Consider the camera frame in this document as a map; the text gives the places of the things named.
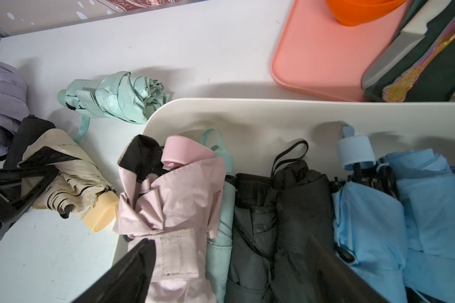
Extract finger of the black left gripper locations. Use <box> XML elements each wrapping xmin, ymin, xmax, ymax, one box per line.
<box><xmin>0</xmin><ymin>165</ymin><xmax>59</xmax><ymax>241</ymax></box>

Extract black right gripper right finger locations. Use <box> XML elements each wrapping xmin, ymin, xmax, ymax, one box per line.
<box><xmin>306</xmin><ymin>236</ymin><xmax>387</xmax><ymax>302</ymax></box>

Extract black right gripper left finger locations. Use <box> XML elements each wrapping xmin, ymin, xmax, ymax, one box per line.
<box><xmin>75</xmin><ymin>239</ymin><xmax>156</xmax><ymax>303</ymax></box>

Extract beige umbrella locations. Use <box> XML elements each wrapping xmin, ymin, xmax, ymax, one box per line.
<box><xmin>18</xmin><ymin>128</ymin><xmax>119</xmax><ymax>232</ymax></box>

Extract black umbrella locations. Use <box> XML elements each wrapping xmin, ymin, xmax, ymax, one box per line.
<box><xmin>225</xmin><ymin>173</ymin><xmax>278</xmax><ymax>302</ymax></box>
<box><xmin>3</xmin><ymin>115</ymin><xmax>56</xmax><ymax>169</ymax></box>
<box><xmin>270</xmin><ymin>140</ymin><xmax>333</xmax><ymax>302</ymax></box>

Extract light blue umbrella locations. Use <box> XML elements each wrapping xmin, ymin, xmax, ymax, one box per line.
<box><xmin>332</xmin><ymin>126</ymin><xmax>455</xmax><ymax>302</ymax></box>

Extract black umbrella front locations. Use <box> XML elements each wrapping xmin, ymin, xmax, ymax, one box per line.
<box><xmin>270</xmin><ymin>140</ymin><xmax>333</xmax><ymax>302</ymax></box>

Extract pale teal umbrella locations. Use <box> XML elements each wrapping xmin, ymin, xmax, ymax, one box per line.
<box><xmin>200</xmin><ymin>129</ymin><xmax>236</xmax><ymax>302</ymax></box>

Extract pink umbrella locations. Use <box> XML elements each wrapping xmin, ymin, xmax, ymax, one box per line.
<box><xmin>114</xmin><ymin>135</ymin><xmax>226</xmax><ymax>302</ymax></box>

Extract white plastic storage box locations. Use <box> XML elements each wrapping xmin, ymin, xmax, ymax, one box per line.
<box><xmin>142</xmin><ymin>98</ymin><xmax>455</xmax><ymax>178</ymax></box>

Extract colourful patterned knife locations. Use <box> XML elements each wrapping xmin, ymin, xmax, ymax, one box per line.
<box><xmin>382</xmin><ymin>17</ymin><xmax>455</xmax><ymax>102</ymax></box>

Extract pink plastic tray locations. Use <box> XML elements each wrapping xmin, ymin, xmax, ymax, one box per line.
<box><xmin>270</xmin><ymin>1</ymin><xmax>410</xmax><ymax>102</ymax></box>

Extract dark green cloth napkin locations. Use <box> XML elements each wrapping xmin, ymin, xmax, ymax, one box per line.
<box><xmin>364</xmin><ymin>1</ymin><xmax>455</xmax><ymax>102</ymax></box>

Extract orange plastic bowl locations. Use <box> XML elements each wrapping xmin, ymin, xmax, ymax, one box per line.
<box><xmin>326</xmin><ymin>0</ymin><xmax>406</xmax><ymax>27</ymax></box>

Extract white handled kitchen knife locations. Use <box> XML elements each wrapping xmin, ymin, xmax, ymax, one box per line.
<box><xmin>361</xmin><ymin>0</ymin><xmax>451</xmax><ymax>89</ymax></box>

